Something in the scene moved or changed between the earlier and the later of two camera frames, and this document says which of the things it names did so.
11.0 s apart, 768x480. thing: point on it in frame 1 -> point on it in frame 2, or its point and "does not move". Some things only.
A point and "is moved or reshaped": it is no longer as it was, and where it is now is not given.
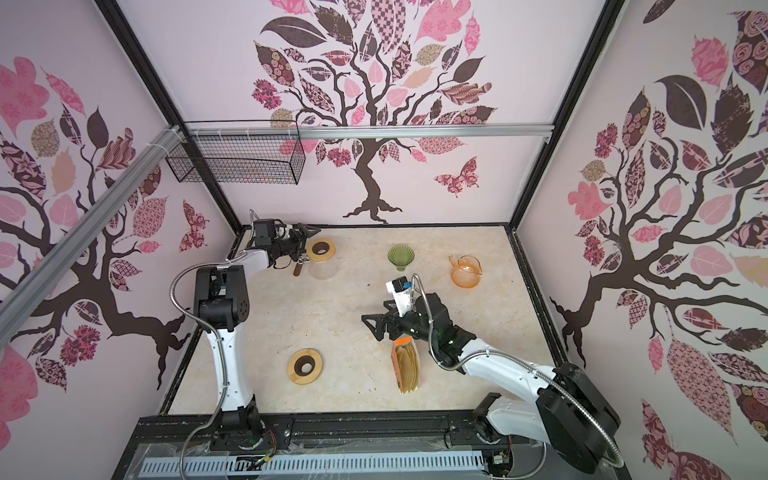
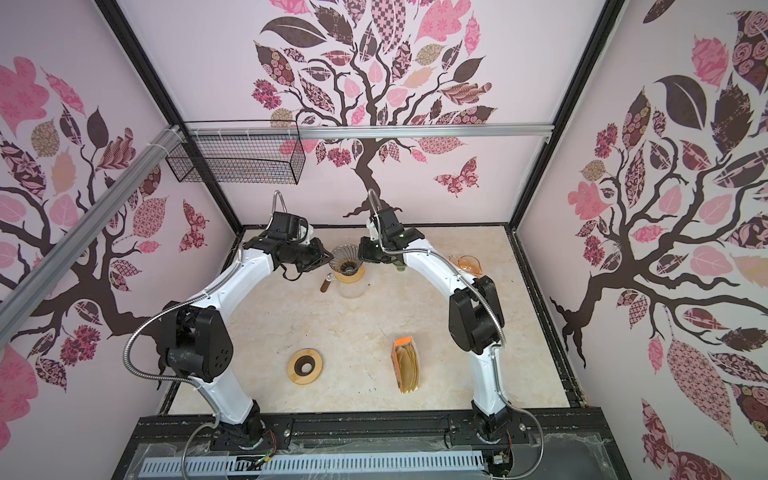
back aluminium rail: x=329 y=131 does not move
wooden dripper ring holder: x=321 y=250 is moved or reshaped
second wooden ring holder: x=305 y=366 does not move
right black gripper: x=393 y=319 -> x=365 y=253
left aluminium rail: x=45 y=273 does not move
